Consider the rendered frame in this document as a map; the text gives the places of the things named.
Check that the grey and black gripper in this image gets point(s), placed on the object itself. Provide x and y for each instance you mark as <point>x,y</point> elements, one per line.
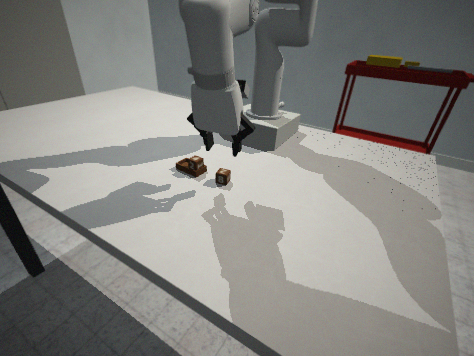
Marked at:
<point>219,111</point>

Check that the brown cube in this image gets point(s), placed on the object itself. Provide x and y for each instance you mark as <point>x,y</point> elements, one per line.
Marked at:
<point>223,176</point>
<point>195,162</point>

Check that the brown wooden tray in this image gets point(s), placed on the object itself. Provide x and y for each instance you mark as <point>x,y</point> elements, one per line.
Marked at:
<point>179,166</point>

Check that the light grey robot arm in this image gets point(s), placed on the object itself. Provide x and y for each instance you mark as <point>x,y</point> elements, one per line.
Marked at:
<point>211,26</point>

